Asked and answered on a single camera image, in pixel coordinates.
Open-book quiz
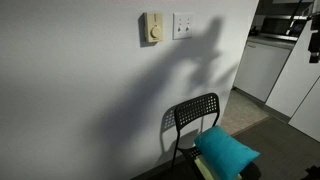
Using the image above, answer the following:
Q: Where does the beige wall thermostat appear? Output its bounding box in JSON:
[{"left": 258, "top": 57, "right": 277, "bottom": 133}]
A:
[{"left": 143, "top": 11, "right": 165, "bottom": 44}]

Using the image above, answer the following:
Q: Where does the black floor object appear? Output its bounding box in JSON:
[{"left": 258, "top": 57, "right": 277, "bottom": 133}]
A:
[{"left": 304, "top": 164, "right": 320, "bottom": 180}]

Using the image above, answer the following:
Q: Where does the grey kitchen countertop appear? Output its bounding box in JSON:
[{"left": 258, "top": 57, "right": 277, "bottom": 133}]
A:
[{"left": 247, "top": 35, "right": 297, "bottom": 51}]

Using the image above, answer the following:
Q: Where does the white double switch plate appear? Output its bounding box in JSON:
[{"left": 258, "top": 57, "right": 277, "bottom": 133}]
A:
[{"left": 172, "top": 12, "right": 195, "bottom": 41}]

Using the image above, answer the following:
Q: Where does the white tall cabinet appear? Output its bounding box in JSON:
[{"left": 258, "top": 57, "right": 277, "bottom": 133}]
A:
[{"left": 265, "top": 19, "right": 320, "bottom": 143}]

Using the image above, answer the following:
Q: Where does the black perforated metal chair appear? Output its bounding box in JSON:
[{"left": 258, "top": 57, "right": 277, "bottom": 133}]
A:
[{"left": 170, "top": 92, "right": 262, "bottom": 180}]

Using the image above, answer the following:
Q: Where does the yellow-green cushion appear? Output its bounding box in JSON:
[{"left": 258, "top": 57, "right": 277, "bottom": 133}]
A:
[{"left": 194, "top": 156, "right": 243, "bottom": 180}]

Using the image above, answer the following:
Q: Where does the teal pillow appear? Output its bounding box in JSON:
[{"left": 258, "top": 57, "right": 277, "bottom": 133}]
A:
[{"left": 193, "top": 125, "right": 261, "bottom": 180}]

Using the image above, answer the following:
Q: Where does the white kitchen base cabinet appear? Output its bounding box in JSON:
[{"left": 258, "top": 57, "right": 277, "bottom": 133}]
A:
[{"left": 233, "top": 39, "right": 293, "bottom": 103}]

